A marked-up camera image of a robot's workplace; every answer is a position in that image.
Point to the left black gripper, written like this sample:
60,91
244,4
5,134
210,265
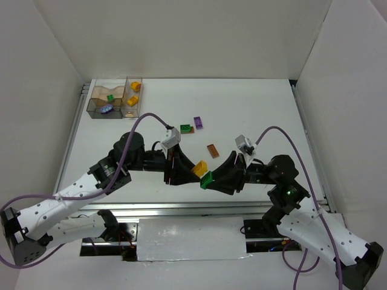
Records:
170,166

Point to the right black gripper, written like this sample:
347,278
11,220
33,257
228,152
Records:
240,173

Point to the yellow green lego stack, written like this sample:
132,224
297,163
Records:
200,169

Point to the green curved lego brick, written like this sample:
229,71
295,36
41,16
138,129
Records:
206,180

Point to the yellow lego brick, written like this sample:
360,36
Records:
132,101

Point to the orange lego brick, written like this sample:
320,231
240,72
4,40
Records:
135,86

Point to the purple round lego piece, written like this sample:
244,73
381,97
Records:
106,109

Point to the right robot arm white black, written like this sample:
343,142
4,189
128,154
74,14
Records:
295,215

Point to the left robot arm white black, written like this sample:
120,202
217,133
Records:
30,232

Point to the brown lego tile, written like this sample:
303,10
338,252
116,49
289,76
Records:
213,151

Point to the purple lego plate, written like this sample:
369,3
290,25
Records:
198,123

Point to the white foam cover board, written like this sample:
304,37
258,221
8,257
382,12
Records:
197,238

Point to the clear tall container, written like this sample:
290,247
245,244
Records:
128,92

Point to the grey tinted container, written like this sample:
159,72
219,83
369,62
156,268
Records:
94,112

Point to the aluminium front rail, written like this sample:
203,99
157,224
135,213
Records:
201,209

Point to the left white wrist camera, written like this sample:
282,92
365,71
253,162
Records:
171,138

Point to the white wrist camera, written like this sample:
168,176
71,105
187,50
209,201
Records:
247,148
171,138

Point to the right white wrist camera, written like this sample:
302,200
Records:
247,148

